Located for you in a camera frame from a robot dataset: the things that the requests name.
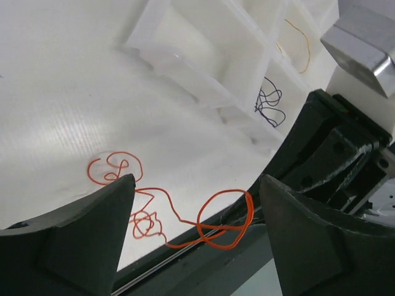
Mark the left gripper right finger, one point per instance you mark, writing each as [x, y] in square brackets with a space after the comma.
[322, 251]

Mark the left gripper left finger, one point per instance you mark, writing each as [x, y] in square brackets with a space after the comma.
[72, 250]

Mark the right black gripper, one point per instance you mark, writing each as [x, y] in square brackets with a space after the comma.
[329, 154]

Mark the clear plastic compartment tray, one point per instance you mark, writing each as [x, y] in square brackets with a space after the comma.
[250, 64]

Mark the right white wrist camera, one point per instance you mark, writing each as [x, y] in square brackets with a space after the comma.
[361, 42]

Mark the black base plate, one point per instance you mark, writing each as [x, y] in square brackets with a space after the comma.
[199, 269]

